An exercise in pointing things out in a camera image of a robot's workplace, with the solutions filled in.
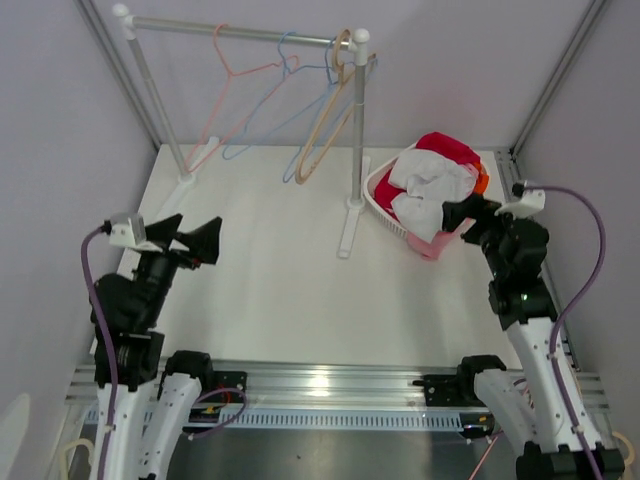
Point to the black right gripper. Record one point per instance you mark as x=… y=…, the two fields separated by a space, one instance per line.
x=474 y=206

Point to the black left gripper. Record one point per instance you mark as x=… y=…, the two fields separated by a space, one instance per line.
x=202 y=241

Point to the pink t shirt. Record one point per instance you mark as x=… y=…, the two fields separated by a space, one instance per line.
x=433 y=250

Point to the pale pink tank top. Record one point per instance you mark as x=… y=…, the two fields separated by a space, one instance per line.
x=427 y=180

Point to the magenta t shirt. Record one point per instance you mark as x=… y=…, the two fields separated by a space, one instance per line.
x=437 y=142

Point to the blue plastic hanger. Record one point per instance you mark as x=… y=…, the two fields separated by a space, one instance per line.
x=320 y=110

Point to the pink wire hanger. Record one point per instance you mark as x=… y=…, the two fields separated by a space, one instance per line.
x=287 y=65

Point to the beige plastic hanger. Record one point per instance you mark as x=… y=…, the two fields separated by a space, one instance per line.
x=335 y=110

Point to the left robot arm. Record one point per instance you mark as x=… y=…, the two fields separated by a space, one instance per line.
x=144 y=404

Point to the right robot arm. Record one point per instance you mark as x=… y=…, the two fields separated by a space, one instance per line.
x=549 y=428

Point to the beige hanger bottom left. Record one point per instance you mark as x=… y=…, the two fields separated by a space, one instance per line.
x=68 y=450

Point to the white left rack foot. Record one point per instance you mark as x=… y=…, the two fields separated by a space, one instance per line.
x=195 y=160

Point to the white perforated plastic basket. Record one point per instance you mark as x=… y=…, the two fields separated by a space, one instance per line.
x=371 y=181

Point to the white rack base foot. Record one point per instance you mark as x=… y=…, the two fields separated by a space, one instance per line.
x=354 y=209

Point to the silver rack upright pole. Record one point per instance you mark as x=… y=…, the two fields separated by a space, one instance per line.
x=359 y=40

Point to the beige hangers pile right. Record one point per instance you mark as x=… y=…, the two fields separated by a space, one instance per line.
x=625 y=445

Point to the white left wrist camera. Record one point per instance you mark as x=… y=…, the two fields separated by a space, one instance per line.
x=127 y=231

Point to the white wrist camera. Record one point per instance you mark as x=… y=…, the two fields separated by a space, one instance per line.
x=127 y=231
x=527 y=201

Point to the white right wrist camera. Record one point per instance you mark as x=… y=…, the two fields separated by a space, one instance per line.
x=527 y=201

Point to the aluminium mounting rail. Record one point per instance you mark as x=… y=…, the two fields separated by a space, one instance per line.
x=329 y=387

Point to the white slotted cable duct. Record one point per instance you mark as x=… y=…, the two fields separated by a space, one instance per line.
x=361 y=420

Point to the silver clothes rack rail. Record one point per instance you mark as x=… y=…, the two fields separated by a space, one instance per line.
x=203 y=29

